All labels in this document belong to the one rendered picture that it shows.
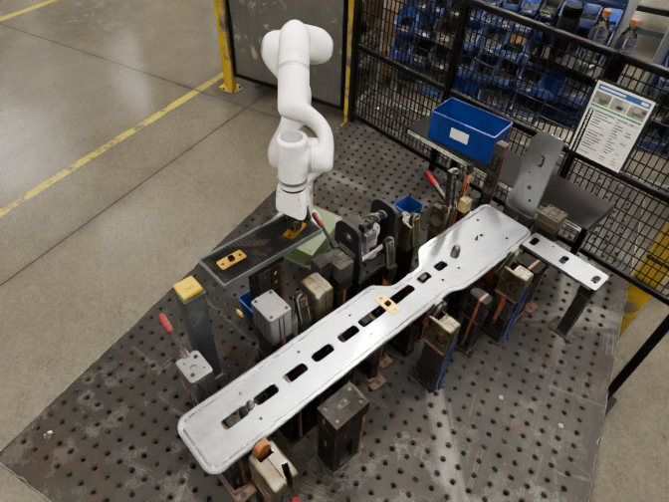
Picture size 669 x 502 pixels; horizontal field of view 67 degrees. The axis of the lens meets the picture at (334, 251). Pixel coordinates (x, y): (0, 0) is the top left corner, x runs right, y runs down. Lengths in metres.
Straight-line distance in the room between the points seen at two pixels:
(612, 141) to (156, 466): 1.91
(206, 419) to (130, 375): 0.56
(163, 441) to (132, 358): 0.35
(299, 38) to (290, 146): 0.34
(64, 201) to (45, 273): 0.66
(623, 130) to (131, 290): 2.54
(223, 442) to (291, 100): 0.92
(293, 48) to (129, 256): 2.10
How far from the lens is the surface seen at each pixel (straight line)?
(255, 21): 4.41
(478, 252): 1.84
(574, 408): 1.95
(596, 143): 2.16
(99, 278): 3.25
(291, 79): 1.47
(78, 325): 3.06
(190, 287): 1.47
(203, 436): 1.40
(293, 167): 1.39
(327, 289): 1.53
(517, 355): 2.00
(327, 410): 1.37
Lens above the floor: 2.25
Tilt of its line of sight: 45 degrees down
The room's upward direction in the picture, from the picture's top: 3 degrees clockwise
